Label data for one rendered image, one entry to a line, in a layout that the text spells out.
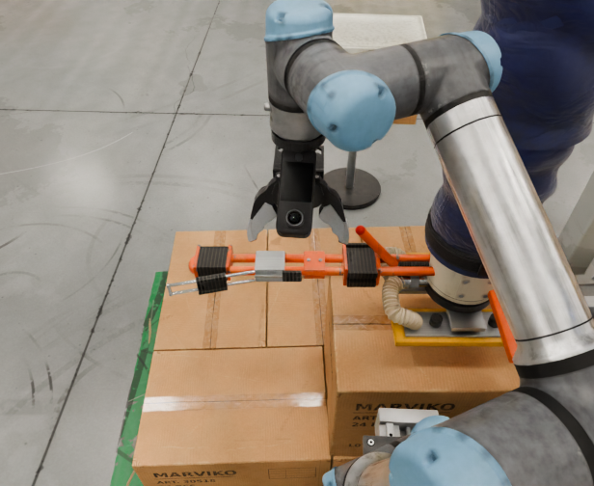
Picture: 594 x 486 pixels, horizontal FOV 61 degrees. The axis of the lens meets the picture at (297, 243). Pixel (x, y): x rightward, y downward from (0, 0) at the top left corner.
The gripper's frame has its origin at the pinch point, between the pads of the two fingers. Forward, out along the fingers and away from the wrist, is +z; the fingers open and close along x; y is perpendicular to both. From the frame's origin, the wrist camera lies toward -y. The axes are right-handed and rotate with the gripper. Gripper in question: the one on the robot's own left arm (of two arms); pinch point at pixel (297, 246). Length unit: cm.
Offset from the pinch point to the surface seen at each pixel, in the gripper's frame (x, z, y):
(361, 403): -16, 64, 7
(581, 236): -136, 122, 130
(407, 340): -25, 45, 13
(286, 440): 4, 98, 11
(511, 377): -53, 58, 12
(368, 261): -15.7, 32.0, 26.3
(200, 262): 23.7, 31.3, 23.8
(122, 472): 70, 152, 18
